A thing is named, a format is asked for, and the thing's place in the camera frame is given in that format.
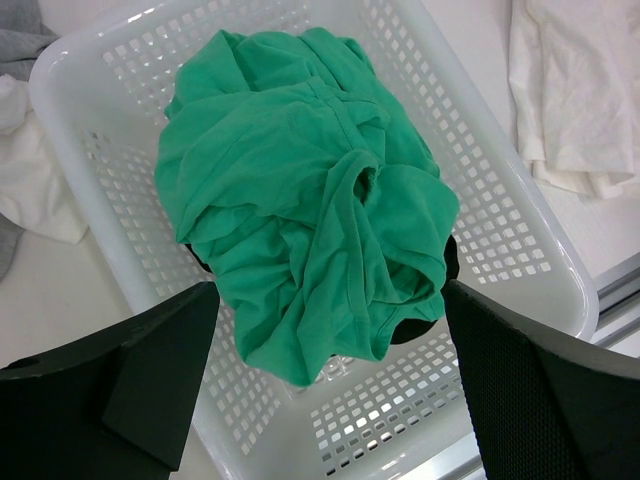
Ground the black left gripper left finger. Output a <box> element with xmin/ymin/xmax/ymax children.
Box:
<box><xmin>1</xmin><ymin>282</ymin><xmax>219</xmax><ymax>479</ymax></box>

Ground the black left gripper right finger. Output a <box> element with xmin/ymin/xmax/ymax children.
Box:
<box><xmin>443</xmin><ymin>280</ymin><xmax>639</xmax><ymax>479</ymax></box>

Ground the black tank top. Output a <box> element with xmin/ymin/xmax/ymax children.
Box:
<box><xmin>184</xmin><ymin>235</ymin><xmax>460</xmax><ymax>345</ymax></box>

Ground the green tank top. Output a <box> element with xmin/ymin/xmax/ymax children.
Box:
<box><xmin>155</xmin><ymin>28</ymin><xmax>459</xmax><ymax>387</ymax></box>

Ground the white tank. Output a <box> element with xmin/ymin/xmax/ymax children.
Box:
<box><xmin>1</xmin><ymin>75</ymin><xmax>87</xmax><ymax>244</ymax></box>
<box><xmin>509</xmin><ymin>1</ymin><xmax>639</xmax><ymax>199</ymax></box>

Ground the grey tank top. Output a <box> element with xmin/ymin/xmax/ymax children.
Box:
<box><xmin>0</xmin><ymin>0</ymin><xmax>59</xmax><ymax>281</ymax></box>

